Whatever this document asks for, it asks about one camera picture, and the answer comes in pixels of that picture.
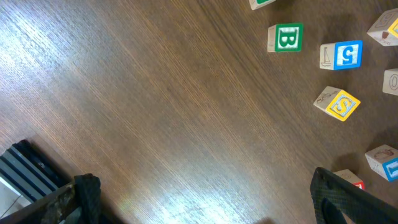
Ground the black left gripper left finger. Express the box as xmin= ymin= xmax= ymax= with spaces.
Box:
xmin=1 ymin=174 xmax=101 ymax=224

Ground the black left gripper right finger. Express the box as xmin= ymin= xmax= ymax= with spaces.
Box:
xmin=310 ymin=167 xmax=397 ymax=224

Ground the red U block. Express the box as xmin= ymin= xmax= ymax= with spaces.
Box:
xmin=334 ymin=169 xmax=365 ymax=190

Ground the blue T block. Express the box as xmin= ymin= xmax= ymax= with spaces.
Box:
xmin=365 ymin=144 xmax=397 ymax=182

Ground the yellow S block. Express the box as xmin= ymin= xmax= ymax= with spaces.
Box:
xmin=313 ymin=86 xmax=361 ymax=121

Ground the green Z block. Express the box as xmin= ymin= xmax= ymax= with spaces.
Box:
xmin=382 ymin=68 xmax=398 ymax=96

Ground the blue 5 block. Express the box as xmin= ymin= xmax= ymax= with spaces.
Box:
xmin=320 ymin=40 xmax=363 ymax=70

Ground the green B block right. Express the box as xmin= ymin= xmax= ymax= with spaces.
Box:
xmin=267 ymin=23 xmax=303 ymax=53

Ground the green b block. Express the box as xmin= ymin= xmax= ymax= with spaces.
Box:
xmin=267 ymin=23 xmax=303 ymax=53
xmin=249 ymin=0 xmax=276 ymax=10

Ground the yellow X block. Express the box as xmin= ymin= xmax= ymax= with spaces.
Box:
xmin=367 ymin=9 xmax=397 ymax=47

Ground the green B block left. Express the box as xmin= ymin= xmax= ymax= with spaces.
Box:
xmin=249 ymin=0 xmax=276 ymax=10

